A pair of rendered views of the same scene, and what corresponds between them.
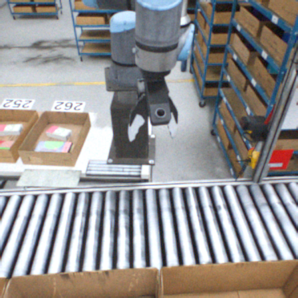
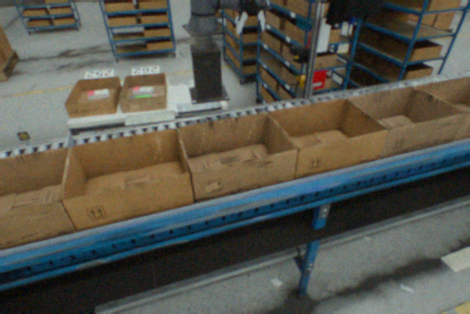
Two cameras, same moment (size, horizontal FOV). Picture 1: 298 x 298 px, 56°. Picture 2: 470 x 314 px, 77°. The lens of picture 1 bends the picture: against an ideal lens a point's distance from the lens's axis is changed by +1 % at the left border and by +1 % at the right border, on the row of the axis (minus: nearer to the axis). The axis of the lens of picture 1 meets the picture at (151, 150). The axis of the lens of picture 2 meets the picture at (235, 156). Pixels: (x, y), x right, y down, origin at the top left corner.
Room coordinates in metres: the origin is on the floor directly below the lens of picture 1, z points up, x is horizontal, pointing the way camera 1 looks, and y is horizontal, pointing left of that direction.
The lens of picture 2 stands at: (-0.68, 0.38, 1.68)
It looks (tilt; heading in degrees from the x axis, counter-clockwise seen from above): 38 degrees down; 346
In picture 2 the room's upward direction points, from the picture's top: 1 degrees counter-clockwise
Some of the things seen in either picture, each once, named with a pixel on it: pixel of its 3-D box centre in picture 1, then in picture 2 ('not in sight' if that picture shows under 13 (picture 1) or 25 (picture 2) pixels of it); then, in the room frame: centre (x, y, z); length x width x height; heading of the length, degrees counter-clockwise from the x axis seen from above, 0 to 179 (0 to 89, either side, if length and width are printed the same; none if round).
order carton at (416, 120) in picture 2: not in sight; (397, 121); (0.27, -0.62, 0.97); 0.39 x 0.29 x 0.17; 94
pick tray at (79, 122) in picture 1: (58, 136); (145, 91); (1.28, 0.54, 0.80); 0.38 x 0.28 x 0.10; 176
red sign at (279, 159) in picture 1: (273, 160); (315, 80); (1.02, -0.60, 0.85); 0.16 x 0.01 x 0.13; 94
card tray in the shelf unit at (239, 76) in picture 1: (254, 73); (285, 39); (2.13, -0.83, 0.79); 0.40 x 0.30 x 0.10; 5
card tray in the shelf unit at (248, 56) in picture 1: (259, 48); (285, 17); (2.14, -0.82, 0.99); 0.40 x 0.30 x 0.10; 1
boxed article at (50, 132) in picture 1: (59, 133); (143, 91); (1.35, 0.55, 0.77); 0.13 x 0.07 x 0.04; 69
